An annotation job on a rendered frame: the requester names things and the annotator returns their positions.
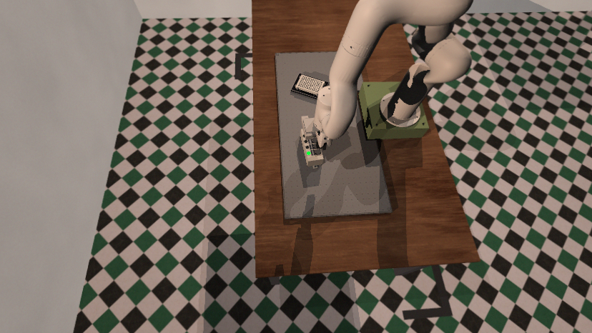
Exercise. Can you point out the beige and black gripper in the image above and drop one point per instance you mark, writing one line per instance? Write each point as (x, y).
(322, 140)

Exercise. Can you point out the beige operator panel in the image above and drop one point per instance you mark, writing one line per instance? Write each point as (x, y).
(313, 155)

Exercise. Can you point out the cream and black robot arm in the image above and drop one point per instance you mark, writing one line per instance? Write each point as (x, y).
(447, 57)

